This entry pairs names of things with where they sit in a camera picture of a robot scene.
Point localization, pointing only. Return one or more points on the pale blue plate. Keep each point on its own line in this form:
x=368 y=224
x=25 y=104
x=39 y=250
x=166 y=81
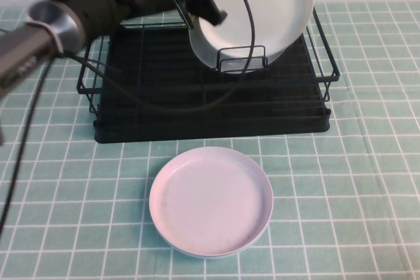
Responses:
x=272 y=8

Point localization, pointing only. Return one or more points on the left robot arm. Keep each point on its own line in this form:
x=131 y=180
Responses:
x=65 y=27

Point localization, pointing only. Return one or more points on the pink plate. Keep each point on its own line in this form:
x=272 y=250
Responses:
x=210 y=201

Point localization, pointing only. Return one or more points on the black plastic drip tray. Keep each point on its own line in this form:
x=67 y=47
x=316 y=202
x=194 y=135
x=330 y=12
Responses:
x=164 y=129

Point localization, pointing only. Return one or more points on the green checkered tablecloth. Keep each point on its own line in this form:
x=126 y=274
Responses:
x=361 y=194

